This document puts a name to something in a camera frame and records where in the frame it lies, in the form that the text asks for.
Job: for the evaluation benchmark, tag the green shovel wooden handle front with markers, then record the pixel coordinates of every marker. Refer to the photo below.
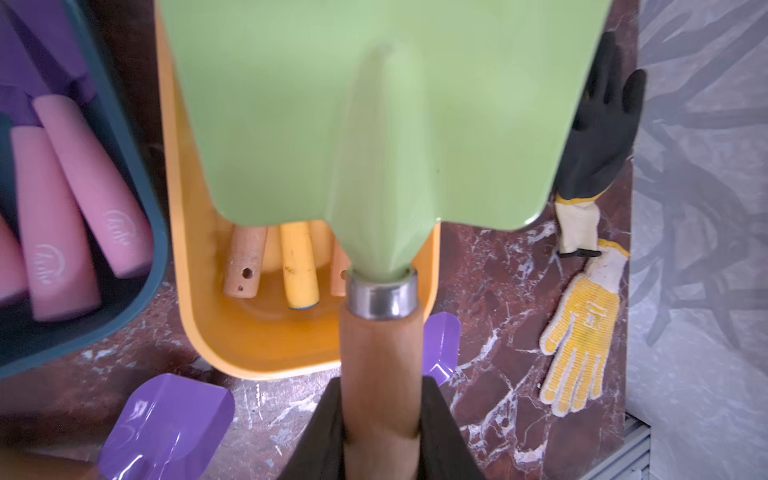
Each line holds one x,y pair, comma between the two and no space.
244,262

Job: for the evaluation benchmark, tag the black rubber glove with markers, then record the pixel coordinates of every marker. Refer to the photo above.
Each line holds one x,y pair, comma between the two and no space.
599,144

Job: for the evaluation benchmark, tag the yellow dotted work glove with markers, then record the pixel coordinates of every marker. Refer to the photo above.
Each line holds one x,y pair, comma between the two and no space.
580,333

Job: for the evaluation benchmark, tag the purple pointed shovel pink handle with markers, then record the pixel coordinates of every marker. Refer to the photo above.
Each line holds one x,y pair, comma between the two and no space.
90,174

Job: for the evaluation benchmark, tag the dark teal storage box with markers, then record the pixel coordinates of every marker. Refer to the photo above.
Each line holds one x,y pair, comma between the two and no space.
25,343

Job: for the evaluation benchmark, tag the purple square shovel pink handle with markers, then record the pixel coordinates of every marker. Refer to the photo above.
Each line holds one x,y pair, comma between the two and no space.
170,428

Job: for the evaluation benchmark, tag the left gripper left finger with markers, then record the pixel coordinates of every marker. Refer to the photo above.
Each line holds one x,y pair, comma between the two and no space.
319,453

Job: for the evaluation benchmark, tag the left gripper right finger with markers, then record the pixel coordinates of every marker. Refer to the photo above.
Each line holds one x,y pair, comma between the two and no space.
444,454

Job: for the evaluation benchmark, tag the green shovel yellow handle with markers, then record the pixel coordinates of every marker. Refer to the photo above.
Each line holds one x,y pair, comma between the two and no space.
298,266

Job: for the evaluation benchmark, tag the yellow storage box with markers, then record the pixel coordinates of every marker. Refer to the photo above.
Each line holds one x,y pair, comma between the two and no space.
258,336

